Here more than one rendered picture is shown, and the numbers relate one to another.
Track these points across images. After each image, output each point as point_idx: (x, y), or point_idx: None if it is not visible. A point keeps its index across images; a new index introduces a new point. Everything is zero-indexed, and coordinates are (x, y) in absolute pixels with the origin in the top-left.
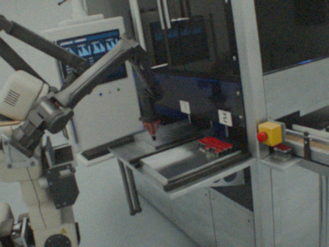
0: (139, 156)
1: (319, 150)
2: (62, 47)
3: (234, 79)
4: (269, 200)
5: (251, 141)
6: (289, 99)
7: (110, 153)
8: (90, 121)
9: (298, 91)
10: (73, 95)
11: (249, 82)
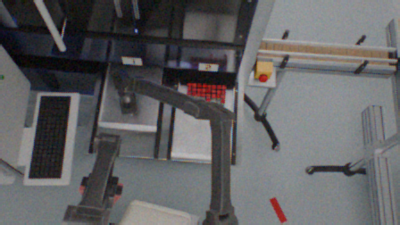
0: (156, 145)
1: (294, 61)
2: (108, 155)
3: (235, 47)
4: None
5: (241, 77)
6: None
7: (65, 150)
8: (5, 140)
9: None
10: (229, 198)
11: (256, 50)
